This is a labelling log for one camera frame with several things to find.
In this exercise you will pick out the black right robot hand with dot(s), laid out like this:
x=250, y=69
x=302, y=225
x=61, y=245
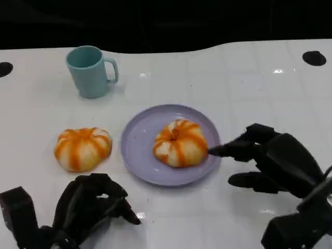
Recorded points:
x=288, y=163

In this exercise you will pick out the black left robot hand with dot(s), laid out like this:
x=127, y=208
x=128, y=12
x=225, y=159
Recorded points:
x=77, y=205

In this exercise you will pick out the orange and white bread roll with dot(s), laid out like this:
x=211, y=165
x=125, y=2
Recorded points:
x=179, y=145
x=81, y=149

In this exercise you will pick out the lilac plate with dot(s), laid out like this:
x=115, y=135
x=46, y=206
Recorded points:
x=140, y=145

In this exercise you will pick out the pale green mug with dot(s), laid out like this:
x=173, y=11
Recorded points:
x=88, y=77

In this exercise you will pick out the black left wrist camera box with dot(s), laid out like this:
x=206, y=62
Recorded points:
x=16, y=207

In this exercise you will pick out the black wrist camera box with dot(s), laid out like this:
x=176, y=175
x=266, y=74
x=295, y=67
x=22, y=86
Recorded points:
x=16, y=207
x=288, y=232

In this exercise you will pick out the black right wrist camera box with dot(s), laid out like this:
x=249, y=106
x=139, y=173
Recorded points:
x=288, y=232

